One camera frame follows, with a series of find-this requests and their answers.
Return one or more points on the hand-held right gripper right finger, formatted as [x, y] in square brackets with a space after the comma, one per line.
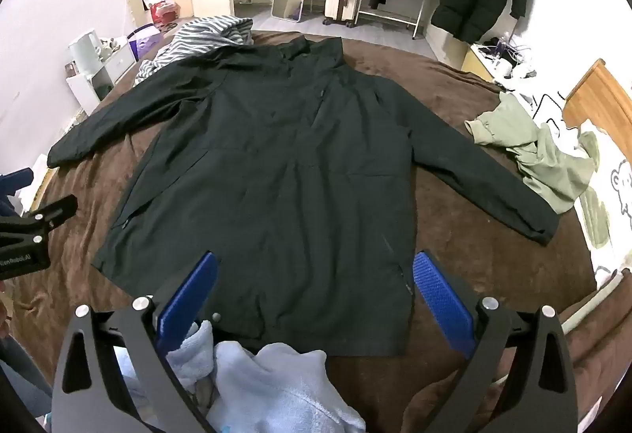
[444, 299]

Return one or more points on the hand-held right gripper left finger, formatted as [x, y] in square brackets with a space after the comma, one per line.
[190, 294]

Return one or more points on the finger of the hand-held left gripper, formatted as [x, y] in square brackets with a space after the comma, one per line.
[17, 181]
[49, 213]

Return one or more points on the black jacket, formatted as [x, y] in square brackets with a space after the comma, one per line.
[276, 166]

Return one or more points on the white shelf unit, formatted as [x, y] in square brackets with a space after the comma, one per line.
[84, 90]

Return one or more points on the light blue fleece garment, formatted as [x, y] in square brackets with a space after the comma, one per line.
[276, 388]

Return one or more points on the white kettle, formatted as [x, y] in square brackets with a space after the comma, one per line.
[84, 48]

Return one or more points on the sage green hoodie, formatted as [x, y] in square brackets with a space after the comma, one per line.
[513, 127]

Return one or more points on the purple basket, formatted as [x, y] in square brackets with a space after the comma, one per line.
[145, 43]

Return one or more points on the brown blanket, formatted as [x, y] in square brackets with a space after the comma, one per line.
[444, 82]

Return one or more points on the red bag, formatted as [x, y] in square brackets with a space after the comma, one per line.
[163, 13]

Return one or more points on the grey striped garment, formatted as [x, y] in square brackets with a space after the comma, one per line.
[197, 33]

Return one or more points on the yellow bedside table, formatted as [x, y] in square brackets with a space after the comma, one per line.
[476, 62]

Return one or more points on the wooden headboard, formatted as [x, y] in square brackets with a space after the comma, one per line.
[597, 92]

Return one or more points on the beige suitcase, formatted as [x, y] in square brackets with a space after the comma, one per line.
[340, 3]

